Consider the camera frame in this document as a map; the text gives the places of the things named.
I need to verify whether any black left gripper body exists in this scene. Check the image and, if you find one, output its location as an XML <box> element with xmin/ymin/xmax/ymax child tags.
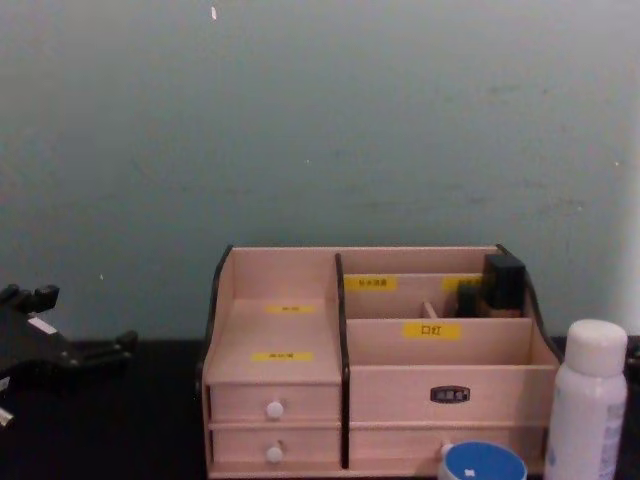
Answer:
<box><xmin>0</xmin><ymin>309</ymin><xmax>77</xmax><ymax>399</ymax></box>

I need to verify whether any white plastic spray bottle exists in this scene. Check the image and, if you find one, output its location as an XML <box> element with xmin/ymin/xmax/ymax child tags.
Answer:
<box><xmin>543</xmin><ymin>319</ymin><xmax>629</xmax><ymax>480</ymax></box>

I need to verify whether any black table cloth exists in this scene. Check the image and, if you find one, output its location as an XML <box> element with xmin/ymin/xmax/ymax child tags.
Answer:
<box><xmin>0</xmin><ymin>335</ymin><xmax>640</xmax><ymax>480</ymax></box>

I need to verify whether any tall black capped cosmetic bottle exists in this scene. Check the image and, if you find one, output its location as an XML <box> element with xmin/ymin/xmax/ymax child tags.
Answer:
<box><xmin>482</xmin><ymin>253</ymin><xmax>528</xmax><ymax>319</ymax></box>

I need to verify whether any white jar with blue lid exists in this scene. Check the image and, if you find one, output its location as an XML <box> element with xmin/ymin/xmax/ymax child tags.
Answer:
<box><xmin>438</xmin><ymin>440</ymin><xmax>528</xmax><ymax>480</ymax></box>

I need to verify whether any small wooden drawer white knob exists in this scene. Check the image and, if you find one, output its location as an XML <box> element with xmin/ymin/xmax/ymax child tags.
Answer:
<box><xmin>209</xmin><ymin>383</ymin><xmax>343</xmax><ymax>423</ymax></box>
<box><xmin>209</xmin><ymin>428</ymin><xmax>343</xmax><ymax>467</ymax></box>

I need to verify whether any pale wooden desk organizer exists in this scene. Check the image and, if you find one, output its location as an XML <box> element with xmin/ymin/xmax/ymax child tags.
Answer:
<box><xmin>195</xmin><ymin>243</ymin><xmax>559</xmax><ymax>480</ymax></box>

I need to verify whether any wide wooden drawer white knob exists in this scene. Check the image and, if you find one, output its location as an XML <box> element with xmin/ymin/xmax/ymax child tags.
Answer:
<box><xmin>349</xmin><ymin>426</ymin><xmax>545</xmax><ymax>465</ymax></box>

